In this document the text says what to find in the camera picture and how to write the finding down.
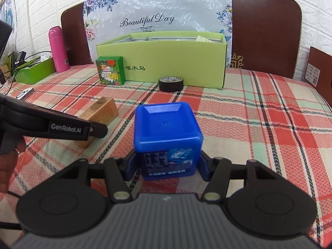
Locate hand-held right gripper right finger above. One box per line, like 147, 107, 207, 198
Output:
198, 150, 281, 201

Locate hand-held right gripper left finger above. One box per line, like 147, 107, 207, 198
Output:
56, 152, 143, 201

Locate person's left hand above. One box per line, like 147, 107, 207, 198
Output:
0, 137, 27, 193

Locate brown board with white label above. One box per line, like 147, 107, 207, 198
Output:
302, 46, 332, 94

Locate pink thermos bottle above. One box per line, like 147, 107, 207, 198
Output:
48, 26, 70, 73

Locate dark green open box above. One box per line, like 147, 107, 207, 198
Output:
12, 57, 56, 85

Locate green printed small box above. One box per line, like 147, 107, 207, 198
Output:
95, 56, 126, 86

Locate blue wall sticker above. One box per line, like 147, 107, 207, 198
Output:
0, 0, 15, 29

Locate plaid bedsheet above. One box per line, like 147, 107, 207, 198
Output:
0, 64, 332, 249

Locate blue-lidded jar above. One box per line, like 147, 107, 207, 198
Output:
134, 102, 203, 181

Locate black tape roll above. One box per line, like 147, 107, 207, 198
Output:
158, 75, 184, 92

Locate white round-button device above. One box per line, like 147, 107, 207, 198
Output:
14, 88, 34, 99

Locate black charger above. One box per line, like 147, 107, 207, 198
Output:
14, 52, 26, 66

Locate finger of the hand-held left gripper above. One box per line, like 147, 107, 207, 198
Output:
89, 121, 108, 139

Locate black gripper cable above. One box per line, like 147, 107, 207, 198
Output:
0, 190, 29, 231

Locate large light green box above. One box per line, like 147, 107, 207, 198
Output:
96, 31, 228, 90

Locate gold box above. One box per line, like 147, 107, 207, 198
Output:
74, 96, 119, 148

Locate brown wooden headboard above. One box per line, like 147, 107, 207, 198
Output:
61, 0, 303, 79

